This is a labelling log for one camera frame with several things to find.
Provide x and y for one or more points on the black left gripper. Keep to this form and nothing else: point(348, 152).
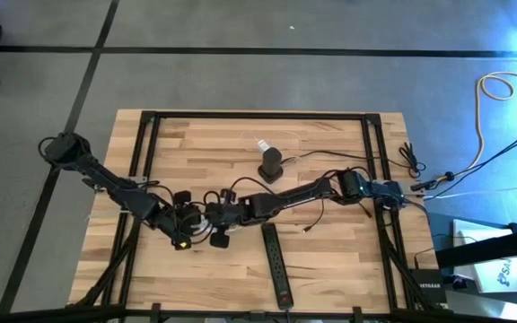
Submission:
point(182, 222)

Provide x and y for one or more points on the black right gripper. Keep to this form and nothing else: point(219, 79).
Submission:
point(225, 215)

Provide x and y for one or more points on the white power strip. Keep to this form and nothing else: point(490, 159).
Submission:
point(202, 222)

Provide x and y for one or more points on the black tower power strip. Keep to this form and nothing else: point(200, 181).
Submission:
point(271, 161)

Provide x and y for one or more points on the white USB wall charger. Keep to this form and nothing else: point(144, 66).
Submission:
point(263, 145)

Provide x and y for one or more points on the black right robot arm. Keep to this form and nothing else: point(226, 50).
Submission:
point(294, 195)

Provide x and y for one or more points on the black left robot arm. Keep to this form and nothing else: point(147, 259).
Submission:
point(106, 184)

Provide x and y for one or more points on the black metal beam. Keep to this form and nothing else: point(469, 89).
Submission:
point(487, 249)

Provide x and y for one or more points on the white box blue print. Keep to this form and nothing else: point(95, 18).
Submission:
point(501, 276)

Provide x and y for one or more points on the black aluminium table frame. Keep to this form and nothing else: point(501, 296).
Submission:
point(285, 115)

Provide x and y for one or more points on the black Netgear network switch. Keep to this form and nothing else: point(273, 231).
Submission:
point(429, 285)

